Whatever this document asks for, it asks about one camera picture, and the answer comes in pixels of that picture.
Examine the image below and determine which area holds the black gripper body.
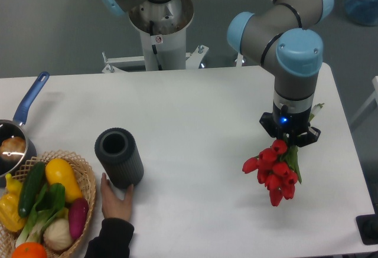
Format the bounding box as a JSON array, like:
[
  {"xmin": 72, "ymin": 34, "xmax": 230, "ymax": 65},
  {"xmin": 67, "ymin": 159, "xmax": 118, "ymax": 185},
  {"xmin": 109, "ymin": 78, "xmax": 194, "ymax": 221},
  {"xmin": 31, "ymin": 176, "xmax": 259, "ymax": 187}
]
[{"xmin": 259, "ymin": 104, "xmax": 321, "ymax": 147}]

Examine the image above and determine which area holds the red tulip bouquet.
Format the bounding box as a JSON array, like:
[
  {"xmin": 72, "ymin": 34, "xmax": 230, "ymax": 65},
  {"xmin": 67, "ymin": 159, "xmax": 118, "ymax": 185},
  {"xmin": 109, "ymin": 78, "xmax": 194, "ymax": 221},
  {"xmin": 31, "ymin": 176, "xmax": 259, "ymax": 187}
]
[{"xmin": 242, "ymin": 102, "xmax": 325, "ymax": 207}]

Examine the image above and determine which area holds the dark grey ribbed vase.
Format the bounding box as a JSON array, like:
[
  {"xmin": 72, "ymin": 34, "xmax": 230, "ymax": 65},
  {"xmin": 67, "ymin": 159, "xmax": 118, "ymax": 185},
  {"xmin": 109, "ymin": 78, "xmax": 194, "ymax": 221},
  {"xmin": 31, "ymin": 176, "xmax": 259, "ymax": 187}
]
[{"xmin": 94, "ymin": 128, "xmax": 144, "ymax": 189}]

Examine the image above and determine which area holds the black sleeved forearm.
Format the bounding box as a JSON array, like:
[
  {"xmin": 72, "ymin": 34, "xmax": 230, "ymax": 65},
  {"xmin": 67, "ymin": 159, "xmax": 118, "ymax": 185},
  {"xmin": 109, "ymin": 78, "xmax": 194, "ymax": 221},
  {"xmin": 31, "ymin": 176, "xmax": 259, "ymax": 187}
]
[{"xmin": 84, "ymin": 218, "xmax": 135, "ymax": 258}]

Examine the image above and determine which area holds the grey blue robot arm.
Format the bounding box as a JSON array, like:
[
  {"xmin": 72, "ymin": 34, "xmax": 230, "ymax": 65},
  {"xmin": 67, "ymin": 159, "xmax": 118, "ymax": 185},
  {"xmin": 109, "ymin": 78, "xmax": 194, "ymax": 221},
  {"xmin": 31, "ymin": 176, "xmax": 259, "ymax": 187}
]
[{"xmin": 102, "ymin": 0, "xmax": 334, "ymax": 147}]

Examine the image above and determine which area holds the person's bare hand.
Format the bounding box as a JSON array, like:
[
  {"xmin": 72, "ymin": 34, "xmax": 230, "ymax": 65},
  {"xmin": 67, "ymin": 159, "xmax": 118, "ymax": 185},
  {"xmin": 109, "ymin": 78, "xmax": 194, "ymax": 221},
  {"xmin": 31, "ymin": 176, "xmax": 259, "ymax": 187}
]
[{"xmin": 100, "ymin": 173, "xmax": 134, "ymax": 221}]

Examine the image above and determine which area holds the black device at table edge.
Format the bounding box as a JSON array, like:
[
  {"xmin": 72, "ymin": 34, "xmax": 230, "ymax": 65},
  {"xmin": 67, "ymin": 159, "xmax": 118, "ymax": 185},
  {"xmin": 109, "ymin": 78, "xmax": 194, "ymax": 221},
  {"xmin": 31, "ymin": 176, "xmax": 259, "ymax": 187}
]
[{"xmin": 356, "ymin": 214, "xmax": 377, "ymax": 245}]

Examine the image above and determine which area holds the purple eggplant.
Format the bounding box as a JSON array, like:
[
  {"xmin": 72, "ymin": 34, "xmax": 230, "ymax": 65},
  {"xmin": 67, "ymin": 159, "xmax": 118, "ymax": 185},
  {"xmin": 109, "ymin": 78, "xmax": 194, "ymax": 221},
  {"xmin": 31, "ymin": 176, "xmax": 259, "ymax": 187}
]
[{"xmin": 68, "ymin": 198, "xmax": 89, "ymax": 240}]

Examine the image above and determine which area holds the yellow squash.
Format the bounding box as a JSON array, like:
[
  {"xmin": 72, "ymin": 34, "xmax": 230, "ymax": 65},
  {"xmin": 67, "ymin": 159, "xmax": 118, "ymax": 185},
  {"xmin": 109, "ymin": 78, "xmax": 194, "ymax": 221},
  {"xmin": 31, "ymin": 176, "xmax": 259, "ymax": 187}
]
[{"xmin": 45, "ymin": 158, "xmax": 83, "ymax": 203}]

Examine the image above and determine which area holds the green bok choy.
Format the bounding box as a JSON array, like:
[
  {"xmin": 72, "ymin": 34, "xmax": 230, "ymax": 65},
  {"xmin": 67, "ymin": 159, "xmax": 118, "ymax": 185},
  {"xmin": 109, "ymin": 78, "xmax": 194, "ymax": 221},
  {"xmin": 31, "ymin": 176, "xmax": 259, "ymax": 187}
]
[{"xmin": 15, "ymin": 183, "xmax": 66, "ymax": 247}]

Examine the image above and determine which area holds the white garlic bulb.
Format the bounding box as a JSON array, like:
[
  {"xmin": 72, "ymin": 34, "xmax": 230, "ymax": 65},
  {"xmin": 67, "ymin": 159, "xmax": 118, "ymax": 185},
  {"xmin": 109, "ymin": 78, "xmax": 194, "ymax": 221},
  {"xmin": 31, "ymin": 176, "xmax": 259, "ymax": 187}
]
[{"xmin": 43, "ymin": 218, "xmax": 73, "ymax": 252}]

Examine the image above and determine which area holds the green cucumber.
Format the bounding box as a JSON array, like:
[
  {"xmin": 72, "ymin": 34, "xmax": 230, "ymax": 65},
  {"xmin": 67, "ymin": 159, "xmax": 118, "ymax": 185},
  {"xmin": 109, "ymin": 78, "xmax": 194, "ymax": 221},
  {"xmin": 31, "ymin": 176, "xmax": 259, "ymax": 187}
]
[{"xmin": 18, "ymin": 161, "xmax": 45, "ymax": 218}]

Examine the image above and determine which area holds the brown bread bun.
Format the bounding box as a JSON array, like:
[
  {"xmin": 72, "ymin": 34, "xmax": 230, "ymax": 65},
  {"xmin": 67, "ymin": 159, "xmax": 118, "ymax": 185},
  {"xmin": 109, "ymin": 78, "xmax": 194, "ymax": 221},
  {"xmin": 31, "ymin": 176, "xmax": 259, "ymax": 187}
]
[{"xmin": 1, "ymin": 136, "xmax": 26, "ymax": 162}]

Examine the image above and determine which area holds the orange fruit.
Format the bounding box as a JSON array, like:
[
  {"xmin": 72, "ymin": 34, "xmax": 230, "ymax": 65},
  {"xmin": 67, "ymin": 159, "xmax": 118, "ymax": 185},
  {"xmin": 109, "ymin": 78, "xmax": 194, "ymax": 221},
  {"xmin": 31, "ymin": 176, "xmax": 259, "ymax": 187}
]
[{"xmin": 11, "ymin": 242, "xmax": 47, "ymax": 258}]

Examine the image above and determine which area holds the yellow bell pepper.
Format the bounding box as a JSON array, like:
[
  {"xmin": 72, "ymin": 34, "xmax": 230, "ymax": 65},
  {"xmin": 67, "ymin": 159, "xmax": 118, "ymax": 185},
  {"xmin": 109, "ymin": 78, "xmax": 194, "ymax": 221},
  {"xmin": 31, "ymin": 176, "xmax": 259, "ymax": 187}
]
[{"xmin": 1, "ymin": 173, "xmax": 26, "ymax": 233}]

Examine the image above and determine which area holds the woven wicker basket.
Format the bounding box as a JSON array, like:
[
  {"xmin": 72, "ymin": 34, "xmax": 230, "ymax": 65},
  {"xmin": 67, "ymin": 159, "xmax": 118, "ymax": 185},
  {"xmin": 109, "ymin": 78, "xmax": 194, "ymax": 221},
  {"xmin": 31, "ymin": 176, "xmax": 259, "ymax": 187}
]
[{"xmin": 12, "ymin": 150, "xmax": 96, "ymax": 257}]

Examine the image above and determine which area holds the white frame at right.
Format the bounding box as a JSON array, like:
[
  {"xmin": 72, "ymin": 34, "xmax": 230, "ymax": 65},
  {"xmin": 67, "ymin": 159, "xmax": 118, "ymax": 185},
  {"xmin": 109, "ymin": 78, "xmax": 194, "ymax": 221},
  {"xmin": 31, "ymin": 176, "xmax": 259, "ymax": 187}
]
[{"xmin": 349, "ymin": 76, "xmax": 377, "ymax": 130}]

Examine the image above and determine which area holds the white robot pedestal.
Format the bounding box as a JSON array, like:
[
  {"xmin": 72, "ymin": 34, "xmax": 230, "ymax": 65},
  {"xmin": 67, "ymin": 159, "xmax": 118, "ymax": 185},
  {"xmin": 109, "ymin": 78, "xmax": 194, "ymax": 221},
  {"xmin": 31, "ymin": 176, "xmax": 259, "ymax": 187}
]
[{"xmin": 102, "ymin": 0, "xmax": 209, "ymax": 73}]

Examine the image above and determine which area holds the blue handled saucepan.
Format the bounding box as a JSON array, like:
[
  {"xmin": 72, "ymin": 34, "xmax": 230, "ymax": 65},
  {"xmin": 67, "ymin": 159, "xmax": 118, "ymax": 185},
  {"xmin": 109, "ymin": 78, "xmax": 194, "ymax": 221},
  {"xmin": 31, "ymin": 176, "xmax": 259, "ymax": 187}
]
[{"xmin": 1, "ymin": 71, "xmax": 50, "ymax": 188}]

